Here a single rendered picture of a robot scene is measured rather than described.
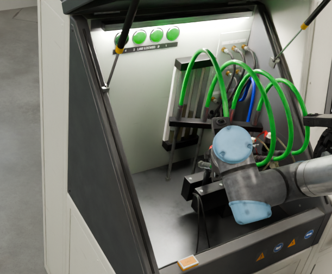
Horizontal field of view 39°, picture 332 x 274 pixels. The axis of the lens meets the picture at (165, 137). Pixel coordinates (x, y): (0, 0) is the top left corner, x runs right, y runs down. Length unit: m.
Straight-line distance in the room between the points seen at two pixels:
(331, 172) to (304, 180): 0.08
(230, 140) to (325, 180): 0.19
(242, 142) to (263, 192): 0.11
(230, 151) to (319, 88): 0.84
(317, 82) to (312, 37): 0.16
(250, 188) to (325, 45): 0.84
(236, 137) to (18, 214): 2.01
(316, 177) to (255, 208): 0.13
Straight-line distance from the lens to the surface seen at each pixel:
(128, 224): 1.26
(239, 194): 0.93
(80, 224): 1.66
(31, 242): 2.63
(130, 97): 1.54
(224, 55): 1.68
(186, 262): 1.31
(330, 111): 1.78
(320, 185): 0.93
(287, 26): 1.64
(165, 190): 1.70
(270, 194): 0.95
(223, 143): 0.91
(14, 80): 4.03
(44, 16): 1.58
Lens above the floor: 1.95
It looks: 35 degrees down
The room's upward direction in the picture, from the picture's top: 9 degrees clockwise
